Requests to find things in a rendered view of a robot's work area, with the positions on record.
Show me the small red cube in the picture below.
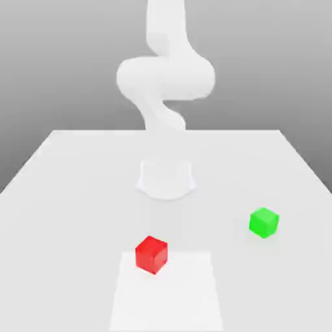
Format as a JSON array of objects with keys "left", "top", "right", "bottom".
[{"left": 134, "top": 235, "right": 169, "bottom": 276}]

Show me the small green cube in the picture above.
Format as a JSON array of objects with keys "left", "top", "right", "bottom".
[{"left": 248, "top": 206, "right": 280, "bottom": 240}]

